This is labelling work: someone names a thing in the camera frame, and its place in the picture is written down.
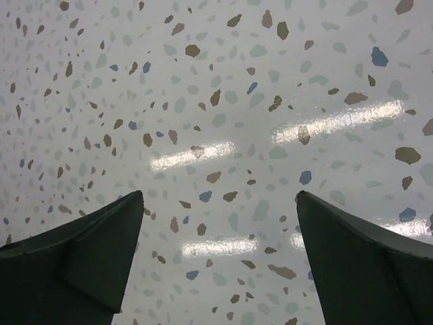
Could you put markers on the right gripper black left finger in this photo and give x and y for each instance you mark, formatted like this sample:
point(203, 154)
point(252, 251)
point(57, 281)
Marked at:
point(76, 273)

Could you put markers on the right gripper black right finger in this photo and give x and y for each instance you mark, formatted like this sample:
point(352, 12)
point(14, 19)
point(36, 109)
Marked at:
point(364, 273)

